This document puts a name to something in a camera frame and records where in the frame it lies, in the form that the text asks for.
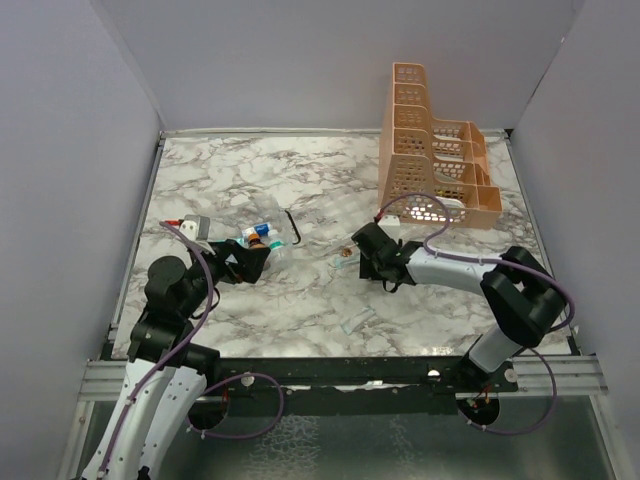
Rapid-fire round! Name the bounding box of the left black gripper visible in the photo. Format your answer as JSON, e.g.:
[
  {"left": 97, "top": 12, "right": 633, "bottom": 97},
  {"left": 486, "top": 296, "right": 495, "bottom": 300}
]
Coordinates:
[{"left": 180, "top": 237, "right": 270, "bottom": 318}]

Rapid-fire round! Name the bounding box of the brown orange-cap medicine bottle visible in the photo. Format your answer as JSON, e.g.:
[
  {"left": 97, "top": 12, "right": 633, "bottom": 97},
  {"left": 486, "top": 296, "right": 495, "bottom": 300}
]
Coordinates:
[{"left": 248, "top": 235, "right": 271, "bottom": 272}]

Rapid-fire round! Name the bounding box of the white green-label bottle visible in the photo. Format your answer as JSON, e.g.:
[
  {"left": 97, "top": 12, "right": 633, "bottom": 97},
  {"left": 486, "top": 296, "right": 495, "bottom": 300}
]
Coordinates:
[{"left": 269, "top": 234, "right": 291, "bottom": 262}]

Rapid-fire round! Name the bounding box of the small blue-cap bottle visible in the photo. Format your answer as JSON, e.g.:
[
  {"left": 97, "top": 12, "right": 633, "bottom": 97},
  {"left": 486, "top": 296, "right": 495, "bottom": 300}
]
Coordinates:
[{"left": 243, "top": 222, "right": 279, "bottom": 240}]

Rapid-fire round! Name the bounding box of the clear first aid box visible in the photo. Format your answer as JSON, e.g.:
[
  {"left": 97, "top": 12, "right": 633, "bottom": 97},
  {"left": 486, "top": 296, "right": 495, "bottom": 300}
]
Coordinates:
[{"left": 230, "top": 194, "right": 301, "bottom": 275}]

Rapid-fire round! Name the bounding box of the teal patterned sachet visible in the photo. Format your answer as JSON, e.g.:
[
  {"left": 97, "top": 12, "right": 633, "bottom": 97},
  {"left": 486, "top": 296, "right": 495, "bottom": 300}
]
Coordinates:
[{"left": 333, "top": 255, "right": 359, "bottom": 269}]

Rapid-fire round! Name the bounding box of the teal strip packet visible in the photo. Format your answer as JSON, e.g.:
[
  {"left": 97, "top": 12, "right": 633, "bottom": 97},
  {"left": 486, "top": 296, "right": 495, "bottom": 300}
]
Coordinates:
[{"left": 341, "top": 307, "right": 376, "bottom": 335}]

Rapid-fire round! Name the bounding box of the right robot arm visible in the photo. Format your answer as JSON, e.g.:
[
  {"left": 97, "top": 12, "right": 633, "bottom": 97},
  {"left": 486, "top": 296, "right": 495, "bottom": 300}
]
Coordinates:
[{"left": 352, "top": 222, "right": 567, "bottom": 391}]

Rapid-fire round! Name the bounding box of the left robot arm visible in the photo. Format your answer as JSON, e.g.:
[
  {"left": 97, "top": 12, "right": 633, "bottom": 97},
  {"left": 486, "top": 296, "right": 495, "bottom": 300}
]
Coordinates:
[{"left": 80, "top": 240, "right": 270, "bottom": 479}]

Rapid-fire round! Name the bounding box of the orange plastic file rack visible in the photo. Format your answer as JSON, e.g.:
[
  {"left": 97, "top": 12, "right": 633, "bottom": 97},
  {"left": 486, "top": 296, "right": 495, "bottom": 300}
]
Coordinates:
[{"left": 378, "top": 62, "right": 502, "bottom": 230}]

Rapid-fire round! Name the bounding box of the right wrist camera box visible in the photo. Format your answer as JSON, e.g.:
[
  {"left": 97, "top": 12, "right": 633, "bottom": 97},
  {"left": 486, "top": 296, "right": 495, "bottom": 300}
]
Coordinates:
[{"left": 377, "top": 215, "right": 400, "bottom": 231}]

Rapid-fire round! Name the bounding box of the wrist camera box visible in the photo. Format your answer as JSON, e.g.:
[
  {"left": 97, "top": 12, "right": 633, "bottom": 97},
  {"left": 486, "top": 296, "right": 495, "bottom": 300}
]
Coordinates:
[
  {"left": 164, "top": 214, "right": 211, "bottom": 242},
  {"left": 377, "top": 215, "right": 400, "bottom": 231}
]

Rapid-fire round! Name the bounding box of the black box handle left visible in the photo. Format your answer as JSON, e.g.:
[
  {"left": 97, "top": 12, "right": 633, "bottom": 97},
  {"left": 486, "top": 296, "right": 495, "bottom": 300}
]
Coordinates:
[{"left": 284, "top": 209, "right": 302, "bottom": 246}]

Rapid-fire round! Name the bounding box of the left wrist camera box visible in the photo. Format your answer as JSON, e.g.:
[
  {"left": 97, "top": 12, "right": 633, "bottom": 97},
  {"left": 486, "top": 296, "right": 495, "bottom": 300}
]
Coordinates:
[{"left": 164, "top": 214, "right": 211, "bottom": 242}]

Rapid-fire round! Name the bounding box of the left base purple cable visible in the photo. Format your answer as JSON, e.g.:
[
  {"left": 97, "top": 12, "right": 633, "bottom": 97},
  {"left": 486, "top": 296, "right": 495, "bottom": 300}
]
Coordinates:
[{"left": 183, "top": 372, "right": 285, "bottom": 441}]

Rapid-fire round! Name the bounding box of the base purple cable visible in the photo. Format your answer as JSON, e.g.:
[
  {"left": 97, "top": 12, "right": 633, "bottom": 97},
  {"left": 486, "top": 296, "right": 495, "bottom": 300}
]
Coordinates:
[
  {"left": 457, "top": 347, "right": 557, "bottom": 435},
  {"left": 183, "top": 372, "right": 285, "bottom": 441}
]

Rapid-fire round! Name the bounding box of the black front frame bar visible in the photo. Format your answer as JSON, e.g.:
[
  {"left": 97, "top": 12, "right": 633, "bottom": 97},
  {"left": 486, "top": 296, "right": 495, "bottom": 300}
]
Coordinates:
[{"left": 215, "top": 356, "right": 518, "bottom": 416}]

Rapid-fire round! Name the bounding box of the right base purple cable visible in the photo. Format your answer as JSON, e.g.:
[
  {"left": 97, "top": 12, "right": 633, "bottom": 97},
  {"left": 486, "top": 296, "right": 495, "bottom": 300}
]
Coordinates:
[{"left": 457, "top": 347, "right": 557, "bottom": 435}]

